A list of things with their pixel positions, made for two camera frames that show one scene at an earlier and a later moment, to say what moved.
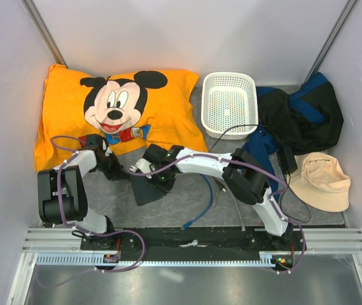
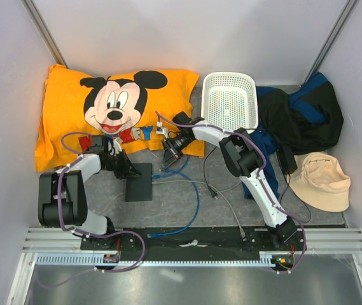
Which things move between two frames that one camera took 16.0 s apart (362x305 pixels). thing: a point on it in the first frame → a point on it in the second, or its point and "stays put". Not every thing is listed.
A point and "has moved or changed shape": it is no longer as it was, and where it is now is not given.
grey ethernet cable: [242, 224] → [212, 186]
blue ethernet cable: [189, 223] → [156, 235]
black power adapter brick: [287, 159] stays put
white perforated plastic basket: [229, 105] stays put
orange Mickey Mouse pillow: [126, 112] stays put
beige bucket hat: [319, 182] stays put
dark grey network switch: [144, 192] has moved or changed shape
